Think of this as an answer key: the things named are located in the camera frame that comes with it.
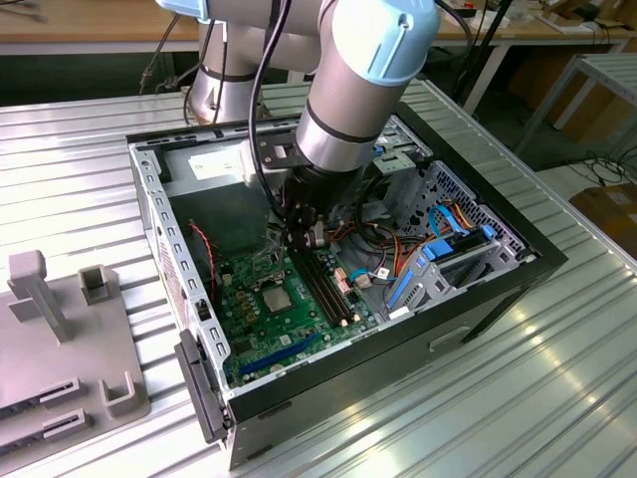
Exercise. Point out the silver topped CPU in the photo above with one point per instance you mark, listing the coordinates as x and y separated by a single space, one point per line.
276 300

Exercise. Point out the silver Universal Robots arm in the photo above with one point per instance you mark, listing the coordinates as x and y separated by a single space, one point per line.
358 74

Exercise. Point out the CPU socket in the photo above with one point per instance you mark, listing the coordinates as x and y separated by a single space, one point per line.
269 285

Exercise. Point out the blue drive bay latch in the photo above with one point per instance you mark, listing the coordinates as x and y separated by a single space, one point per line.
379 149

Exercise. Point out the grey metal drive cage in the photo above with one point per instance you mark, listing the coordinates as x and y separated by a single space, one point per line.
398 194

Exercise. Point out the black RAM slot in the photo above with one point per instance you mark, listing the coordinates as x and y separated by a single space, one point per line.
322 286
305 286
328 286
311 286

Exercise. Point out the white barcode label tag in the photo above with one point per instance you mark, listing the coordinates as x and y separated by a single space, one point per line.
383 273

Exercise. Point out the grey power supply unit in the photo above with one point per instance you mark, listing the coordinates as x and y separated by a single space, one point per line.
199 209

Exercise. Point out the blue flat strip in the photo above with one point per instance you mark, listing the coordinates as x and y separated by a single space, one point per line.
399 296

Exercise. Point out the black case fan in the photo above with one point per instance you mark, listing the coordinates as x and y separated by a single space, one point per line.
204 271

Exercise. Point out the blue disk carrier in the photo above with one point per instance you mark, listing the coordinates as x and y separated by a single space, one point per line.
438 251

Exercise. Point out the perforated metal disk bay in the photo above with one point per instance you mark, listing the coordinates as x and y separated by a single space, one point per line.
448 181

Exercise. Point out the green motherboard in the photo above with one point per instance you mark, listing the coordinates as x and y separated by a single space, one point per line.
278 333

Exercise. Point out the blue expansion slot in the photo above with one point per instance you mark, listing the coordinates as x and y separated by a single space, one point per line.
278 354

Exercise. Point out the square dark chipset chip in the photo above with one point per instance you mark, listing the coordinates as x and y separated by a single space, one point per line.
244 347

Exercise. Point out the black open PC case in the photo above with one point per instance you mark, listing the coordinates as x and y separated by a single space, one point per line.
378 388

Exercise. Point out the black stand pole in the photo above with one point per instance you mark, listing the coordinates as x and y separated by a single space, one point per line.
488 45

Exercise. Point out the white flat box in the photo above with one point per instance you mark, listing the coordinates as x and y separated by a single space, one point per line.
485 20

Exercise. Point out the long wooden desk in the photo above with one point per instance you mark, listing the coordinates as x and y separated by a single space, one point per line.
527 34

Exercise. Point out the brown cardboard box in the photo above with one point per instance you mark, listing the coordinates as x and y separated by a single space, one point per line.
612 209

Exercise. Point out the grey parts rack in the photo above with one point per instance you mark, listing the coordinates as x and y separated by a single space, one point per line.
50 348

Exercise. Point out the RAM stick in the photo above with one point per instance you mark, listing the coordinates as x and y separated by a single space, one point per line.
17 401
20 439

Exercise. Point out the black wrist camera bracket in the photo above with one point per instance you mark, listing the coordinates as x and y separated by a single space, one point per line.
278 152

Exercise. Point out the grey metal frame table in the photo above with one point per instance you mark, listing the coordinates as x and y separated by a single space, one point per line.
612 74

